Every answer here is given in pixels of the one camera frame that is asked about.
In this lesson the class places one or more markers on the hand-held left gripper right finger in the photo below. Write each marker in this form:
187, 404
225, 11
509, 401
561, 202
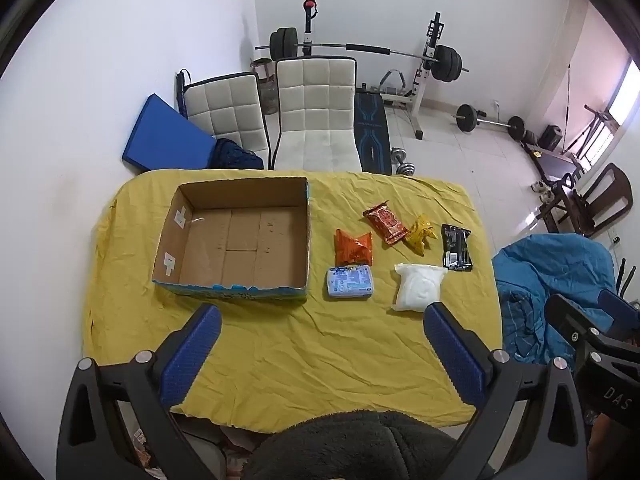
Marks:
455, 355

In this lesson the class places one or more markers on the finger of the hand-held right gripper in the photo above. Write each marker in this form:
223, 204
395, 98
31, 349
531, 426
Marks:
617, 305
570, 317

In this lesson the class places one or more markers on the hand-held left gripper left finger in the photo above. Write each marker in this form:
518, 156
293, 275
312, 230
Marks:
192, 350

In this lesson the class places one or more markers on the white soft plastic bag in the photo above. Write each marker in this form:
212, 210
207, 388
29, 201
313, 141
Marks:
417, 287

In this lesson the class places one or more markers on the black foil packet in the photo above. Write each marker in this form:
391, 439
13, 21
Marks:
456, 247

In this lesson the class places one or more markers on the cardboard box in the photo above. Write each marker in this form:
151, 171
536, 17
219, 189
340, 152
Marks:
240, 240

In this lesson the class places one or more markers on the yellow snack packet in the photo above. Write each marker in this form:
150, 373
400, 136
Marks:
419, 235

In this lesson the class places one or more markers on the light blue tissue pack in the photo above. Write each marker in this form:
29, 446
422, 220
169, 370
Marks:
349, 282

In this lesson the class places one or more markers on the orange snack packet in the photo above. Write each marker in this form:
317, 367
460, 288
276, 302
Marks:
352, 249

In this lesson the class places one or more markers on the red patterned wipes packet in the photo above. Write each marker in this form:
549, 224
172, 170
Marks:
386, 222

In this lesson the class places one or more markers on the blue blanket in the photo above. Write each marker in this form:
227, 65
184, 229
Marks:
540, 270

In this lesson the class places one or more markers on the yellow tablecloth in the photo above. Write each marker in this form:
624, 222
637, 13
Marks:
300, 350

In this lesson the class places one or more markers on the brown wooden chair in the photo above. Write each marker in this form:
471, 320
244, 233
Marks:
607, 195

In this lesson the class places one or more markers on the pair of white shoes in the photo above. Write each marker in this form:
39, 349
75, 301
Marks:
542, 190

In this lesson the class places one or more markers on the dark fleece clothing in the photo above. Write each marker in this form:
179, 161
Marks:
360, 445

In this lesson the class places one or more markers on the black exercise bench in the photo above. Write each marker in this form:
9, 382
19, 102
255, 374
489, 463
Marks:
555, 157

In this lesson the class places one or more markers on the black speaker box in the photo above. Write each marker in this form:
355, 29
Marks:
552, 137

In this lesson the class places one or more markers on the small metal dumbbell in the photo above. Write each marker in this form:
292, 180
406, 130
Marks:
407, 168
399, 155

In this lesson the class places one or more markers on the dark blue cloth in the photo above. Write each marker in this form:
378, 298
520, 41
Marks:
235, 155

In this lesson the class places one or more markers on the window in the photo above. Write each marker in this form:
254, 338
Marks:
617, 105

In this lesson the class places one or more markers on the blue foam mat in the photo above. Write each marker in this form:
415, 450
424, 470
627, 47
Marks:
165, 140

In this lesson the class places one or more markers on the short barbell with black plates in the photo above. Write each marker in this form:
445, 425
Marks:
467, 117

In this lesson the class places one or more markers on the black and blue weight bench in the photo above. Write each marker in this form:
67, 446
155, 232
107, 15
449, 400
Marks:
371, 130

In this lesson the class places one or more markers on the low white padded chair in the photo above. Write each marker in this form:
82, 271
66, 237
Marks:
225, 110

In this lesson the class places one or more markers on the dark slim pole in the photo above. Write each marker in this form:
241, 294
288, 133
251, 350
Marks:
181, 92

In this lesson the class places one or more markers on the tall white padded chair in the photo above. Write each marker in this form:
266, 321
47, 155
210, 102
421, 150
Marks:
315, 110

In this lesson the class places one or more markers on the white barbell rack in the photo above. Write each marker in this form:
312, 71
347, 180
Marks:
425, 80

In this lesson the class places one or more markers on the long barbell with black plates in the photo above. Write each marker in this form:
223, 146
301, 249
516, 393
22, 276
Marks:
370, 50

